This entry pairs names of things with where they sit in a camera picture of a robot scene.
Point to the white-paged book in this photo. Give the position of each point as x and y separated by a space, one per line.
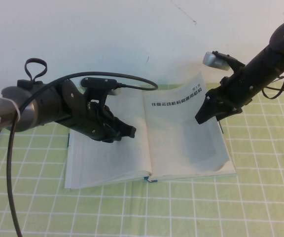
132 138

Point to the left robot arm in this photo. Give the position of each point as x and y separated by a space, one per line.
48 108

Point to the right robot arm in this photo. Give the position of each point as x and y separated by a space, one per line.
267 64

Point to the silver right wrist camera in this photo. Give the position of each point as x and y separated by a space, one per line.
212 60

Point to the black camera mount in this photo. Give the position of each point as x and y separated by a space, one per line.
95 91
235 65

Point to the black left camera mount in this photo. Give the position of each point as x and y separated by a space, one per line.
95 91

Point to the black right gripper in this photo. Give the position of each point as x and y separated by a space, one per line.
233 96

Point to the green white-checked tablecloth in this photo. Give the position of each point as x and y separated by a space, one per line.
206 209

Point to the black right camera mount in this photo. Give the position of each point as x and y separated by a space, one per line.
235 65

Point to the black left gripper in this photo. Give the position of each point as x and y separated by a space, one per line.
97 123

